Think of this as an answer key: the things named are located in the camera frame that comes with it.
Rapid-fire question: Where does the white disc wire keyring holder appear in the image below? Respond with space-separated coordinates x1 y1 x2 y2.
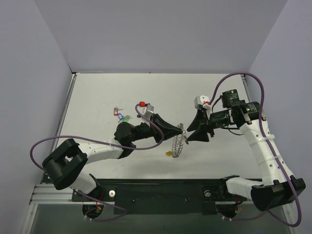
171 123 189 158

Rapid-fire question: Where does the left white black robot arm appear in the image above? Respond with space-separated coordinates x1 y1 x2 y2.
42 114 183 201

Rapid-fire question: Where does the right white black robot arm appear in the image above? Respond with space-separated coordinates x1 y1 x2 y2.
187 89 306 211

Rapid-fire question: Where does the red tag key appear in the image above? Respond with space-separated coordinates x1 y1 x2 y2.
114 107 123 116

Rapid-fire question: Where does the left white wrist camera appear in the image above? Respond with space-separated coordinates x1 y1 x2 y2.
139 101 154 120

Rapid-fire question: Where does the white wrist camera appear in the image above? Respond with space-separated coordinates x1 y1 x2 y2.
194 95 211 115
139 101 154 120

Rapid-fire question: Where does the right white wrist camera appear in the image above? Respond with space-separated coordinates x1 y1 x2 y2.
194 95 211 115

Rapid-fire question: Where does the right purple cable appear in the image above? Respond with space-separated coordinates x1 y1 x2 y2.
208 72 302 228

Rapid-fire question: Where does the purple cable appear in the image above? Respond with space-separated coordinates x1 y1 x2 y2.
29 104 165 222
208 72 302 228

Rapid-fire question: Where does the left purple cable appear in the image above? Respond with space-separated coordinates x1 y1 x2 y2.
29 104 165 222

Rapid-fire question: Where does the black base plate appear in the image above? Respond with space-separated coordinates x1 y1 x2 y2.
68 178 247 215

